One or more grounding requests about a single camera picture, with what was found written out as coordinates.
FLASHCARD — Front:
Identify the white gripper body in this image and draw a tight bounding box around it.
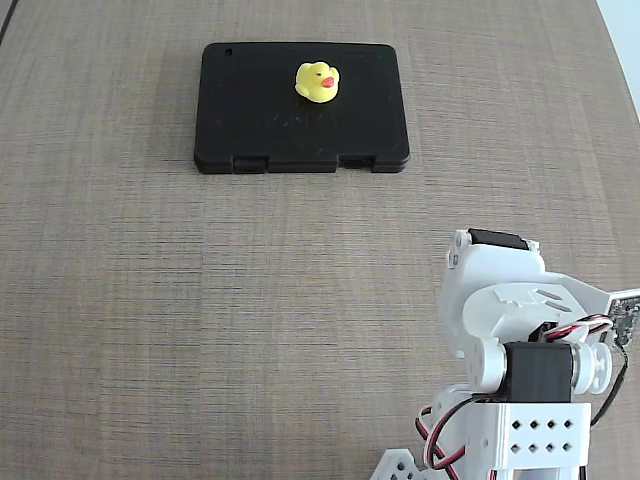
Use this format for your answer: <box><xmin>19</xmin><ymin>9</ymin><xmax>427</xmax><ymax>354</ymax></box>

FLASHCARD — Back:
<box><xmin>437</xmin><ymin>227</ymin><xmax>550</xmax><ymax>359</ymax></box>

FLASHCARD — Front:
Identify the yellow rubber duck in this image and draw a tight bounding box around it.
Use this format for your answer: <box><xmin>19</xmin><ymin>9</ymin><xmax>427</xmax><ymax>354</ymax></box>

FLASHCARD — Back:
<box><xmin>293</xmin><ymin>60</ymin><xmax>342</xmax><ymax>105</ymax></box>

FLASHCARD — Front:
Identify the black plastic flat case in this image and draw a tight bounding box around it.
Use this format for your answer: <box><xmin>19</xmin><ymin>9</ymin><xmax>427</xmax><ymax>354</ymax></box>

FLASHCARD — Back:
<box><xmin>193</xmin><ymin>41</ymin><xmax>412</xmax><ymax>175</ymax></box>

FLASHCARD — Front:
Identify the red white black servo cable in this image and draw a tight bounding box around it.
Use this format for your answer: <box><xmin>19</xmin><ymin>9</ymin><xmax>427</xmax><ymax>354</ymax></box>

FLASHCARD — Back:
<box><xmin>543</xmin><ymin>313</ymin><xmax>614</xmax><ymax>345</ymax></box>
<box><xmin>415</xmin><ymin>394</ymin><xmax>489</xmax><ymax>480</ymax></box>

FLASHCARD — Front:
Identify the green camera circuit board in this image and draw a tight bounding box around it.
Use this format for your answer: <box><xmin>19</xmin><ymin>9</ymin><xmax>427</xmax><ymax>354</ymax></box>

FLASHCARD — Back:
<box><xmin>607</xmin><ymin>288</ymin><xmax>640</xmax><ymax>349</ymax></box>

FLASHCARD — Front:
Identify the black camera cable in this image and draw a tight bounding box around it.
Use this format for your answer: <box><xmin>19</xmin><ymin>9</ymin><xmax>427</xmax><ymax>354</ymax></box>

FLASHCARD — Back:
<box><xmin>589</xmin><ymin>346</ymin><xmax>629</xmax><ymax>427</ymax></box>

